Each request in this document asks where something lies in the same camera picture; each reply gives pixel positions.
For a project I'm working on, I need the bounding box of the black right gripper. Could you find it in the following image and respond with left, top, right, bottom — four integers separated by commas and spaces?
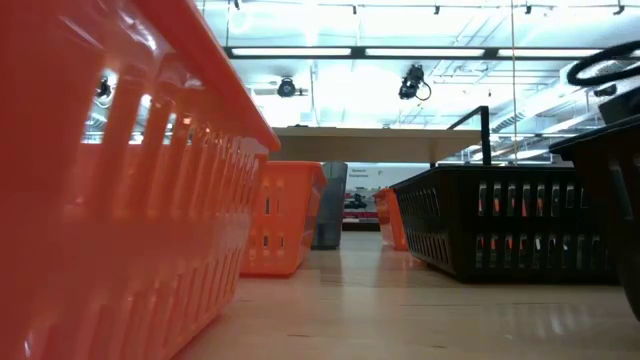
597, 87, 640, 126

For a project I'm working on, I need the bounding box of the black plastic slotted basket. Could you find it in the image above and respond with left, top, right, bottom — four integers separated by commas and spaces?
389, 165, 619, 285
548, 113, 640, 324

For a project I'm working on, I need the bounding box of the orange plastic slotted basket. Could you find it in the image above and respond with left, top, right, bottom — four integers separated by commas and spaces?
373, 187, 410, 253
0, 0, 282, 360
239, 160, 329, 278

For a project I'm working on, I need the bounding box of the grey translucent plastic basket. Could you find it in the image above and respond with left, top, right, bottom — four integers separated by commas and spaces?
310, 160, 349, 252

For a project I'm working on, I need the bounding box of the wooden shelf with black legs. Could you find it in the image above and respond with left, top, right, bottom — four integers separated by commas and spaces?
269, 105, 494, 169

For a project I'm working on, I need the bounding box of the overhead beam with light strips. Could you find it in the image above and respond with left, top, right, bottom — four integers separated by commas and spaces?
223, 45, 640, 63

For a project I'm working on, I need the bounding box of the red and white storage rack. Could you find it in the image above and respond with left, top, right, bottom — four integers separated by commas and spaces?
342, 187, 380, 224

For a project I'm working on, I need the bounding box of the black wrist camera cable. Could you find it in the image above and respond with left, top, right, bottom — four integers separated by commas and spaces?
565, 39, 640, 89

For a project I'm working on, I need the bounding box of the silver ventilation duct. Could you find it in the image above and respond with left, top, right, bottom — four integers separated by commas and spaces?
489, 62, 601, 136

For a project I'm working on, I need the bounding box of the thin yellow hanging cord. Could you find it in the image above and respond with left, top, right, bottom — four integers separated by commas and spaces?
509, 0, 518, 166

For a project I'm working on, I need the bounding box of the black overhead camera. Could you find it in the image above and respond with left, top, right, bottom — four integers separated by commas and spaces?
397, 63, 433, 103

